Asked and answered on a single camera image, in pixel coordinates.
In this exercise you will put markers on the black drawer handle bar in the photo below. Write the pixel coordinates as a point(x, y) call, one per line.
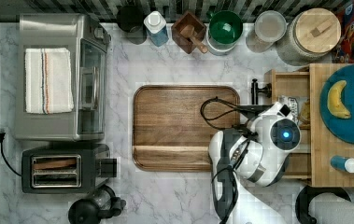
point(256, 90)

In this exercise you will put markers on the light wooden drawer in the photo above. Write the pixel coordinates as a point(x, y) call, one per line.
point(294, 84)

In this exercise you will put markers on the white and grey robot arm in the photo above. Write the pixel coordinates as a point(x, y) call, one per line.
point(258, 154)

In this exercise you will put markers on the dark wooden cutting board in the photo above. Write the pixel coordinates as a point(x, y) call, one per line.
point(172, 128)

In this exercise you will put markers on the square wooden box with scoop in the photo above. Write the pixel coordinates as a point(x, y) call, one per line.
point(188, 32)

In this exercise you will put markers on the blue bottle with white cap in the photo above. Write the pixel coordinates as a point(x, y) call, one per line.
point(156, 28)

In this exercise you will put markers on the green bowl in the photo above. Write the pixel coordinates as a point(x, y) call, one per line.
point(224, 30)

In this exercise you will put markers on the black cup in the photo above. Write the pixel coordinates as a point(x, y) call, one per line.
point(130, 18)

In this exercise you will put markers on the stainless steel toaster oven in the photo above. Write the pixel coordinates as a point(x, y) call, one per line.
point(87, 42)

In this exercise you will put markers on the Deep River chips bag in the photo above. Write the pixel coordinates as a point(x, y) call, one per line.
point(292, 104)

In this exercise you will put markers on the black coffee grinder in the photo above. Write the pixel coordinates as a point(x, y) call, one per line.
point(102, 203)

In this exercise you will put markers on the black two-slot toaster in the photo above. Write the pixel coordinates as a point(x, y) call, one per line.
point(63, 168)

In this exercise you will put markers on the glass jar with grey lid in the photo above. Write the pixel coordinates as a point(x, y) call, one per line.
point(269, 27)

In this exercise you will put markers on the striped white dish towel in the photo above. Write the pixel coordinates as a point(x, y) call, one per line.
point(48, 81)

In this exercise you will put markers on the jar with wooden lid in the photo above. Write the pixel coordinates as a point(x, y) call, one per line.
point(309, 37)

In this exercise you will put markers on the yellow banana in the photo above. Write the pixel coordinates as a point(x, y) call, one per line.
point(335, 104)

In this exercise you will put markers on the paper towel roll with holder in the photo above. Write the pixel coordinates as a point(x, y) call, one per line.
point(324, 206)

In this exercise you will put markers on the blue round plate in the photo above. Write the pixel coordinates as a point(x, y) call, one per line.
point(341, 128)

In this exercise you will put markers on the blue and white shaker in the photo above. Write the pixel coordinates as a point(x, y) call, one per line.
point(344, 164)

